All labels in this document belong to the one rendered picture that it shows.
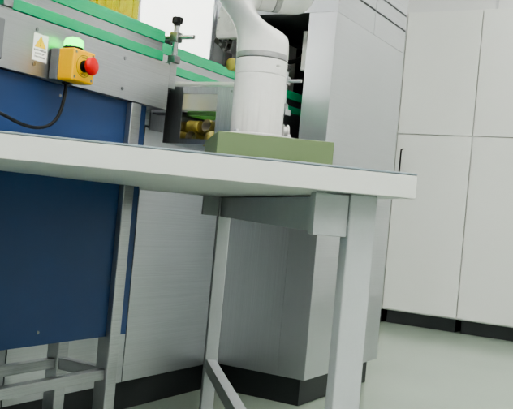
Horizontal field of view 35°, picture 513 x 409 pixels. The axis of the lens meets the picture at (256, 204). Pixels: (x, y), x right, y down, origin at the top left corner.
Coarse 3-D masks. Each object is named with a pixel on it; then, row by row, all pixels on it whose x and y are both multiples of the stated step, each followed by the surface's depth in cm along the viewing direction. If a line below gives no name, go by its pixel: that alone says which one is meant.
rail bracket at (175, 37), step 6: (174, 18) 220; (180, 18) 220; (174, 24) 220; (180, 24) 221; (174, 30) 220; (168, 36) 222; (174, 36) 220; (180, 36) 220; (186, 36) 219; (192, 36) 218; (174, 42) 220; (180, 42) 221; (174, 48) 220; (174, 54) 220; (168, 60) 220; (174, 60) 219
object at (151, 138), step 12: (216, 12) 291; (216, 24) 292; (216, 48) 293; (216, 60) 294; (300, 72) 352; (300, 84) 353; (144, 132) 261; (156, 132) 266; (144, 144) 261; (156, 144) 267; (168, 144) 272
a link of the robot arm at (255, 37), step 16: (224, 0) 186; (240, 0) 183; (256, 0) 186; (272, 0) 186; (240, 16) 185; (256, 16) 183; (240, 32) 187; (256, 32) 184; (272, 32) 184; (240, 48) 187; (256, 48) 184; (272, 48) 184; (288, 48) 189
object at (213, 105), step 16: (176, 96) 224; (192, 96) 221; (208, 96) 219; (224, 96) 216; (160, 112) 227; (176, 112) 223; (192, 112) 221; (208, 112) 218; (224, 112) 216; (160, 128) 232; (176, 128) 223; (192, 128) 221; (208, 128) 218; (224, 128) 215; (176, 144) 229; (192, 144) 223
